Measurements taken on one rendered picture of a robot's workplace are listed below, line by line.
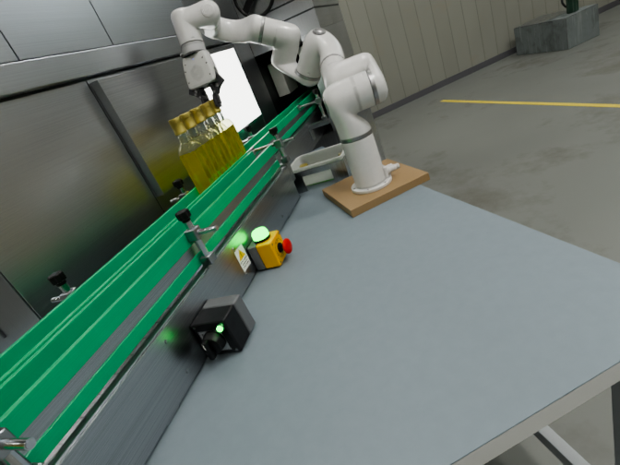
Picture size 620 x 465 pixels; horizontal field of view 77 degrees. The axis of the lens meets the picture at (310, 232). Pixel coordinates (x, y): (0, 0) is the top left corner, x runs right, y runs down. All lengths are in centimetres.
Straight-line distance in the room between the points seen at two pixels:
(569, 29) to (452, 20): 139
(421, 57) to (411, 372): 550
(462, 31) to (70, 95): 563
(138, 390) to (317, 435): 29
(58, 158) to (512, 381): 100
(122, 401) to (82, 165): 62
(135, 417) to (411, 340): 44
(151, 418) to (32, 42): 88
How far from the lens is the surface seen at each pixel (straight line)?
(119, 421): 69
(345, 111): 109
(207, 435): 70
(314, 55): 134
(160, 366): 74
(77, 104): 118
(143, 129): 126
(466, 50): 634
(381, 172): 116
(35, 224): 100
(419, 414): 57
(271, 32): 140
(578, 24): 615
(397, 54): 576
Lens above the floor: 121
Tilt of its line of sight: 24 degrees down
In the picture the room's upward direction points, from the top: 23 degrees counter-clockwise
